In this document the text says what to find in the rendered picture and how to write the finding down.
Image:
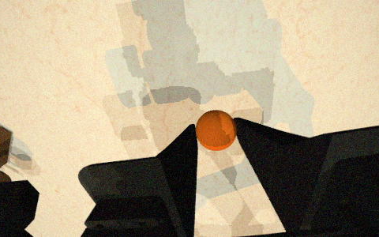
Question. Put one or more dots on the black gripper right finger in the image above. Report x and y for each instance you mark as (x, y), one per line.
(294, 170)

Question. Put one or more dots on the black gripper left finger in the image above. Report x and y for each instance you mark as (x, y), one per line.
(172, 174)

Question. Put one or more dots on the orange ball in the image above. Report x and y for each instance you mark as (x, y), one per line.
(216, 130)

